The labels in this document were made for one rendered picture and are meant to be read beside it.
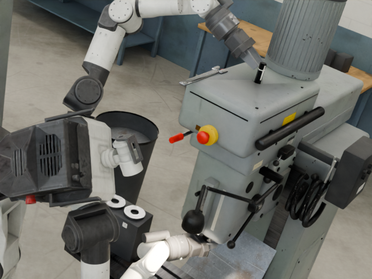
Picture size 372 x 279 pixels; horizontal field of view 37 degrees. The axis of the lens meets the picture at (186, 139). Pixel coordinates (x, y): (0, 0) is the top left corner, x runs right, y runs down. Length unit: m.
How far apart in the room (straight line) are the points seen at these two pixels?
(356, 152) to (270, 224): 0.59
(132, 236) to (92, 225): 0.61
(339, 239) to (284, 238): 2.41
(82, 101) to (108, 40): 0.22
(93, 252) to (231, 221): 0.49
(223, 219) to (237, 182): 0.16
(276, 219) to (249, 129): 0.84
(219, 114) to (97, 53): 0.45
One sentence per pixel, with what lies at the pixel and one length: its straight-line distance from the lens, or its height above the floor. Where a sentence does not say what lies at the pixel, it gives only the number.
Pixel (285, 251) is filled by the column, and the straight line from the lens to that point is 2.43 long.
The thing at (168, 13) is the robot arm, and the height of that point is 2.02.
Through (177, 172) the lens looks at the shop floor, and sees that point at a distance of 4.89.
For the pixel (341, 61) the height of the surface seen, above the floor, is 1.01.
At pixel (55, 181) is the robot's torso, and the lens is 1.63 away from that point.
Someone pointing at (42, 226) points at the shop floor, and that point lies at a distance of 4.02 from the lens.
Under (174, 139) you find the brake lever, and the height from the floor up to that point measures 1.71.
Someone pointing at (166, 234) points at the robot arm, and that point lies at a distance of 2.01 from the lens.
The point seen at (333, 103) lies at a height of 1.74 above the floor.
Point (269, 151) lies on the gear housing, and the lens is 1.85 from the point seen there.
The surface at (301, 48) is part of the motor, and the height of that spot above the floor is 1.99.
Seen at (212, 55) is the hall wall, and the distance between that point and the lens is 6.93.
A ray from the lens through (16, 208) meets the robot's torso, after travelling 2.11.
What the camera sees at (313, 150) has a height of 1.63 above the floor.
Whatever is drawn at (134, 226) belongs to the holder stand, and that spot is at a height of 1.12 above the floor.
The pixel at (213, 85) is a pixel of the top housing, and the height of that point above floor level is 1.89.
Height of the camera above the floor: 2.50
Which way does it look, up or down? 27 degrees down
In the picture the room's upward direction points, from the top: 15 degrees clockwise
